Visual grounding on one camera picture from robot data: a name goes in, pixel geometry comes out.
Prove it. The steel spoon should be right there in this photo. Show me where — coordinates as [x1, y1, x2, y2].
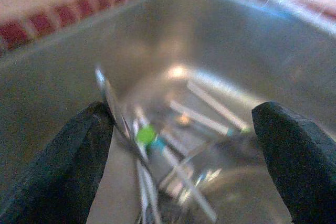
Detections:
[94, 63, 163, 224]

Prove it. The stainless steel sink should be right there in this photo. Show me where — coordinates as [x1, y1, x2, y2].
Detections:
[0, 0, 336, 224]

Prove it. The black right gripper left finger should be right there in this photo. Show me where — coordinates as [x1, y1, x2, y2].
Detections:
[0, 101, 115, 224]

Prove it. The steel chopstick green blue end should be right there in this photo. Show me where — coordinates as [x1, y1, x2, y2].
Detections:
[187, 81, 251, 134]
[132, 124, 218, 222]
[169, 100, 234, 137]

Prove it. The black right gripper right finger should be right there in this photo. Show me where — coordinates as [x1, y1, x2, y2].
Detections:
[251, 100, 336, 224]

